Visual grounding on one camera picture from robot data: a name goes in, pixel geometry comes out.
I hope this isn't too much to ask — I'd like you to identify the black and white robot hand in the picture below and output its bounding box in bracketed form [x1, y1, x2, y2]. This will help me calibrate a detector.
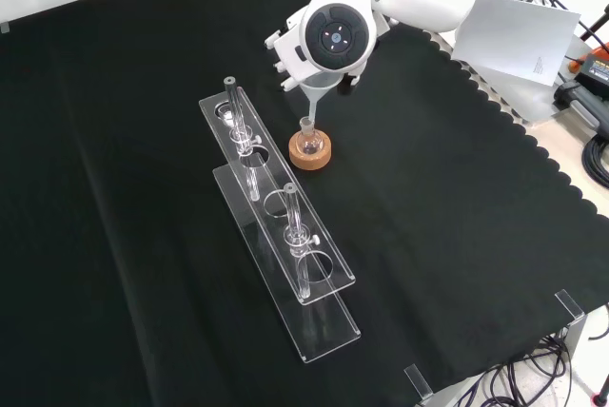
[264, 8, 362, 97]

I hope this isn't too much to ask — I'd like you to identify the clear plastic funnel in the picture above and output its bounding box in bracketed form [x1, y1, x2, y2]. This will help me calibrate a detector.
[297, 74, 344, 126]

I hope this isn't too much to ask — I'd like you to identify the glass round-bottom flask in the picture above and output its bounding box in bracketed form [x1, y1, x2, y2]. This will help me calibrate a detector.
[296, 117, 324, 158]

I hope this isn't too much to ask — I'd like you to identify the clear acrylic funnel stand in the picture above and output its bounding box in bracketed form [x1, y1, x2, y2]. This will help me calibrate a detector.
[198, 75, 362, 365]

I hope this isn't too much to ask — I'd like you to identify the white paper sheet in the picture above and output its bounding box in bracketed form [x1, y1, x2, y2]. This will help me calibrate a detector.
[450, 0, 582, 88]

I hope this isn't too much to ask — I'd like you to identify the black bench cloth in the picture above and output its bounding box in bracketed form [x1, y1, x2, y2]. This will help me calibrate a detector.
[0, 0, 609, 407]

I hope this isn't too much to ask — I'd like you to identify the black and orange device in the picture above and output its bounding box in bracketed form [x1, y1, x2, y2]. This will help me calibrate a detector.
[553, 43, 609, 131]

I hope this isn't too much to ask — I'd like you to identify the cork ring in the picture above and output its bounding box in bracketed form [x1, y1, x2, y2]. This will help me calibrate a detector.
[288, 127, 335, 172]

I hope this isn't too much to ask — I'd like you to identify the pale base plate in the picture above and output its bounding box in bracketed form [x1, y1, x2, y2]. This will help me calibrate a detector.
[426, 29, 578, 126]

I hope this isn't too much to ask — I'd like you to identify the thin black cable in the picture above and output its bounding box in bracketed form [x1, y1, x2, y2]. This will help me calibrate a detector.
[533, 0, 609, 54]

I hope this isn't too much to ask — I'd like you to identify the coiled black cable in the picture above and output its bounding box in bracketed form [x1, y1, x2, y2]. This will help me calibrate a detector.
[581, 132, 609, 195]

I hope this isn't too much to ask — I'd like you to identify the black cable bundle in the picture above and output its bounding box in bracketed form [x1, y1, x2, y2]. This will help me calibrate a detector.
[440, 333, 609, 407]

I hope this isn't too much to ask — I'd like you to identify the grey bench frame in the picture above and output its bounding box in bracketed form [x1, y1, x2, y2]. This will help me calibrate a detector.
[560, 304, 592, 380]

